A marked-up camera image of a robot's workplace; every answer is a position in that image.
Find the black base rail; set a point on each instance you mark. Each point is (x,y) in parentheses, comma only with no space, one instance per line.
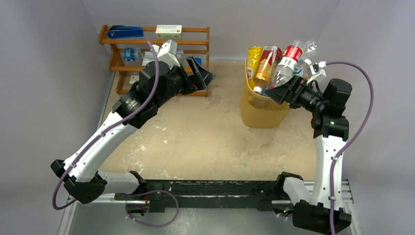
(197,194)

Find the small clear container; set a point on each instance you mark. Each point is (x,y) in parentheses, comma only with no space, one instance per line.
(179,52)

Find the clear bottle red label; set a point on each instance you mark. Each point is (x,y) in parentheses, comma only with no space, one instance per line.
(287,64)

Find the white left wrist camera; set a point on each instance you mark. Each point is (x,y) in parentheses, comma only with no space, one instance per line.
(167,53)

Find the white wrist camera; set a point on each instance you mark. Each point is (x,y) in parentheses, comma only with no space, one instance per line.
(167,53)
(317,71)

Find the blue stapler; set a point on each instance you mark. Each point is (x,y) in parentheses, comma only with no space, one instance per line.
(122,31)

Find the set of colored markers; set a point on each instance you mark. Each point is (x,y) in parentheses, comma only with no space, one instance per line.
(147,57)

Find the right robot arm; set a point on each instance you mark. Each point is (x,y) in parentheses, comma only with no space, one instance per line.
(320,210)

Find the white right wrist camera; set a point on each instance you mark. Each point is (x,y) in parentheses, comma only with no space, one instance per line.
(317,71)

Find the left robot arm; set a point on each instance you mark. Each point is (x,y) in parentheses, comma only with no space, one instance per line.
(158,82)

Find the amber bottle red gold label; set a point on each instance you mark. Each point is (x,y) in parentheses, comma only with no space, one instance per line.
(266,65)

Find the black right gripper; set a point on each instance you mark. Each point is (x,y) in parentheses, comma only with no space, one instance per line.
(294,91)

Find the yellow mesh waste bin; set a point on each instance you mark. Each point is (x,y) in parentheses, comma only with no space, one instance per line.
(259,111)

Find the blue white eraser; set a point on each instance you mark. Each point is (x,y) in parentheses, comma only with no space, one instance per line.
(198,60)

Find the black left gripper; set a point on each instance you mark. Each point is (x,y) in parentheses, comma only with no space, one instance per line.
(201,78)

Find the yellow plastic bottle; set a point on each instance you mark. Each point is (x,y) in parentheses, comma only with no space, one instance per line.
(253,57)

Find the clear bottle blue white label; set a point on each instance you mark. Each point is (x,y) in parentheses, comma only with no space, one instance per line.
(302,68)

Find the aluminium table frame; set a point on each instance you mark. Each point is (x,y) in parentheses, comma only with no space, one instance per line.
(107,216)

